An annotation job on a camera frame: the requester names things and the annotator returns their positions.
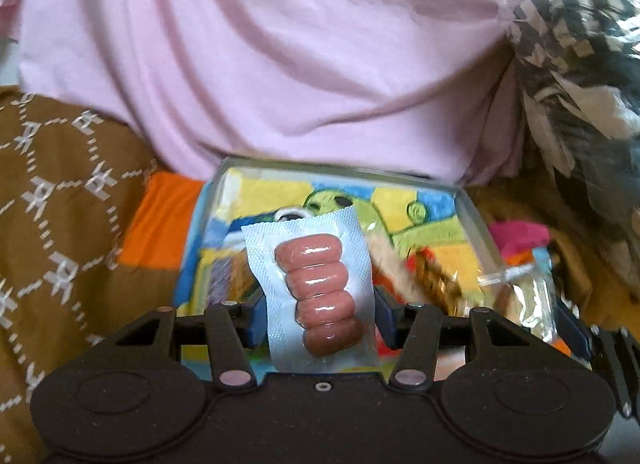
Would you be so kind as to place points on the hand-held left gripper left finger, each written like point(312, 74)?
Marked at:
point(256, 316)

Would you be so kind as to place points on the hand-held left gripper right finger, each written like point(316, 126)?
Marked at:
point(386, 319)

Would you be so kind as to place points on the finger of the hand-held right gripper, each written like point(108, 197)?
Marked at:
point(570, 330)

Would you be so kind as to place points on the rice crisp bar packet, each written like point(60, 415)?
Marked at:
point(392, 264)

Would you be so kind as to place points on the white sausage packet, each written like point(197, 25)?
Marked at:
point(320, 294)

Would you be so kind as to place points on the grey cardboard box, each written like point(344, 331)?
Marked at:
point(340, 173)

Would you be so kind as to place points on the brown patterned blanket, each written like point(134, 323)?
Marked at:
point(50, 219)

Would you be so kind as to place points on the pink cloth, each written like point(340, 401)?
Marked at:
point(250, 69)

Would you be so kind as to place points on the plastic bag of clothes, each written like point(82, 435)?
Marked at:
point(575, 69)

